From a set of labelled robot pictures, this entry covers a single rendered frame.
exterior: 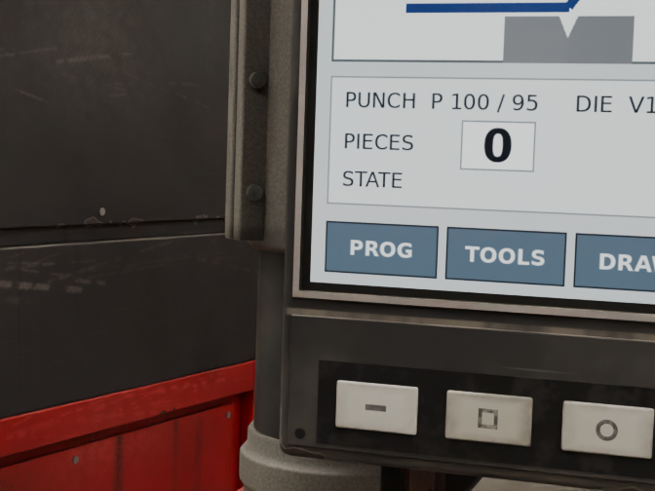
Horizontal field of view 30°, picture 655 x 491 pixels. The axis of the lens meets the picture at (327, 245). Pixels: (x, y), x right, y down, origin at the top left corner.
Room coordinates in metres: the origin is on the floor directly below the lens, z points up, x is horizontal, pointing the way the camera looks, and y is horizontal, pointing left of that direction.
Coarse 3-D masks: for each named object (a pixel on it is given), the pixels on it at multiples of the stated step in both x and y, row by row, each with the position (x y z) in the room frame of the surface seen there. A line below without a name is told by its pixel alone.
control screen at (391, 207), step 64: (320, 0) 0.55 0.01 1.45; (384, 0) 0.54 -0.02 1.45; (448, 0) 0.53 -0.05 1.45; (512, 0) 0.52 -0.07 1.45; (576, 0) 0.51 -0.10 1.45; (640, 0) 0.51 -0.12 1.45; (320, 64) 0.55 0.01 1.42; (384, 64) 0.54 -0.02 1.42; (448, 64) 0.53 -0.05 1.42; (512, 64) 0.52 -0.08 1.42; (576, 64) 0.51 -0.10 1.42; (640, 64) 0.51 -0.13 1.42; (320, 128) 0.55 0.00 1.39; (384, 128) 0.54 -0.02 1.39; (448, 128) 0.53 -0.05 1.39; (576, 128) 0.51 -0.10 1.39; (640, 128) 0.51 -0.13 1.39; (320, 192) 0.55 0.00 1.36; (384, 192) 0.54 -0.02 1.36; (448, 192) 0.53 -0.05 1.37; (512, 192) 0.52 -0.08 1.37; (576, 192) 0.51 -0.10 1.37; (640, 192) 0.51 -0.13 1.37; (320, 256) 0.55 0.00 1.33; (384, 256) 0.54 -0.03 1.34; (448, 256) 0.53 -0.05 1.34; (512, 256) 0.52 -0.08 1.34; (576, 256) 0.51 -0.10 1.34; (640, 256) 0.50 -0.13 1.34
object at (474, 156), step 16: (464, 128) 0.53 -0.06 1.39; (480, 128) 0.53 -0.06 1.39; (496, 128) 0.52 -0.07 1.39; (512, 128) 0.52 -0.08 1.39; (528, 128) 0.52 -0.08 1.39; (464, 144) 0.53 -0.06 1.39; (480, 144) 0.53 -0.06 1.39; (496, 144) 0.52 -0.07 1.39; (512, 144) 0.52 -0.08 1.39; (528, 144) 0.52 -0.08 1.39; (464, 160) 0.53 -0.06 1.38; (480, 160) 0.53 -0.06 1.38; (496, 160) 0.52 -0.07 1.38; (512, 160) 0.52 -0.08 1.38; (528, 160) 0.52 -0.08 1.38
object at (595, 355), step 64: (320, 320) 0.54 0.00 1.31; (384, 320) 0.54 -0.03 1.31; (448, 320) 0.53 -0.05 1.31; (512, 320) 0.52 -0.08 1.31; (576, 320) 0.51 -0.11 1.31; (640, 320) 0.50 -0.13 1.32; (320, 384) 0.54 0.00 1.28; (384, 384) 0.53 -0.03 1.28; (448, 384) 0.53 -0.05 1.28; (512, 384) 0.52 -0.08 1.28; (576, 384) 0.51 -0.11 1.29; (640, 384) 0.50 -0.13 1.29; (320, 448) 0.54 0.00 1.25; (384, 448) 0.53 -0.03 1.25; (448, 448) 0.52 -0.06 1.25; (512, 448) 0.52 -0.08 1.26; (576, 448) 0.51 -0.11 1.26; (640, 448) 0.50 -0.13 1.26
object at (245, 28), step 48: (240, 0) 0.68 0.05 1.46; (288, 0) 0.67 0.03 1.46; (240, 48) 0.68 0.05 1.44; (288, 48) 0.67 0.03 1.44; (240, 96) 0.68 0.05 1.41; (288, 96) 0.67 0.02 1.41; (240, 144) 0.68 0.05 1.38; (240, 192) 0.68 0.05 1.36; (240, 240) 0.68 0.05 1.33; (288, 480) 0.67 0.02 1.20; (336, 480) 0.66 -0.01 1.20; (432, 480) 0.70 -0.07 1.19
